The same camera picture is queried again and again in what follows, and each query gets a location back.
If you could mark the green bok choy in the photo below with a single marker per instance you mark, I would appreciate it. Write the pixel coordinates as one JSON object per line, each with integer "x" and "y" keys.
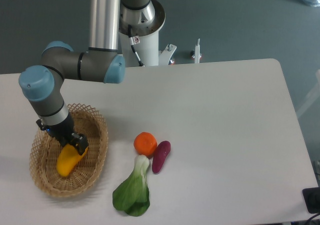
{"x": 132, "y": 196}

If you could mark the white metal frame foot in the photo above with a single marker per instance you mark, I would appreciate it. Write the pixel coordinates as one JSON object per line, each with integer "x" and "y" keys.
{"x": 196, "y": 53}

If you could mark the orange tangerine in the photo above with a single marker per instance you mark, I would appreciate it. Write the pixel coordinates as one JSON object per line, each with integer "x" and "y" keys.
{"x": 145, "y": 144}

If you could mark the yellow mango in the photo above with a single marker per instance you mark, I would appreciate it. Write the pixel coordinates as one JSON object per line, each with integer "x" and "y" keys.
{"x": 68, "y": 159}

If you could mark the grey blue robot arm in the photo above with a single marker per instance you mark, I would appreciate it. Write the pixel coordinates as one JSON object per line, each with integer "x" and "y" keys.
{"x": 41, "y": 84}

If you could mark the purple sweet potato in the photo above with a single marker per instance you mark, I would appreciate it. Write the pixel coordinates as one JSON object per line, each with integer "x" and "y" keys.
{"x": 160, "y": 155}

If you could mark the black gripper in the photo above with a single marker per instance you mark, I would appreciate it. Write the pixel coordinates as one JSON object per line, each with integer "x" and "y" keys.
{"x": 64, "y": 133}

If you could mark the black device at table edge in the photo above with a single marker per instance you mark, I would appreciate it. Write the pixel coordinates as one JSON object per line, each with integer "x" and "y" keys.
{"x": 312, "y": 199}

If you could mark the woven wicker basket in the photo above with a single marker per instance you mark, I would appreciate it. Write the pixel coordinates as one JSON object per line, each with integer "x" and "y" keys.
{"x": 45, "y": 151}

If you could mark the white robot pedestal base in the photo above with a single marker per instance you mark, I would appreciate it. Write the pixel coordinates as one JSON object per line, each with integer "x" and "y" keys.
{"x": 139, "y": 36}

